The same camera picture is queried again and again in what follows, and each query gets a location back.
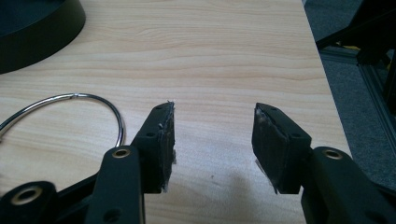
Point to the black metal frame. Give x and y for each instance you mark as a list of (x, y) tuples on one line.
[(367, 40)]

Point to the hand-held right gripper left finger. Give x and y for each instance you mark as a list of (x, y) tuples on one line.
[(157, 149)]

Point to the black round base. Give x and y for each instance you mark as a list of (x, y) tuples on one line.
[(37, 31)]

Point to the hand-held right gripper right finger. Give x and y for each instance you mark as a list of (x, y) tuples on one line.
[(277, 146)]

